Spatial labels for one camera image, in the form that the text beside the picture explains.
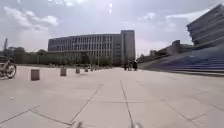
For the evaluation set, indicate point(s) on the bicycle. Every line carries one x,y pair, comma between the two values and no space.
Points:
8,69

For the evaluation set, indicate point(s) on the row of trees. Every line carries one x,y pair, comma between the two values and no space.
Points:
60,58

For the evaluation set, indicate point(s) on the grey stone slab plaza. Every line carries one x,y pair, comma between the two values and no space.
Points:
110,96

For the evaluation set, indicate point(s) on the person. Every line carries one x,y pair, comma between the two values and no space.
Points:
135,64

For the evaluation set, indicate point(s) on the distant low building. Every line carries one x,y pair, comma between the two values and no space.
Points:
171,48

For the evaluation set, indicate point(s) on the wide grey building with tower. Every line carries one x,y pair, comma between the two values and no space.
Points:
93,45

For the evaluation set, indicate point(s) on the dark glass building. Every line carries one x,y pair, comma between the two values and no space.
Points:
208,28

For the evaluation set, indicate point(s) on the wide stone stairs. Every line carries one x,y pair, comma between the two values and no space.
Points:
196,61

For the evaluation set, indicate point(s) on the row of stone bollards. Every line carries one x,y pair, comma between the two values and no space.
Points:
35,74

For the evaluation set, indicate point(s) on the robot's own part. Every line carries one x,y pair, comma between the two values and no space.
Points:
136,125
76,125

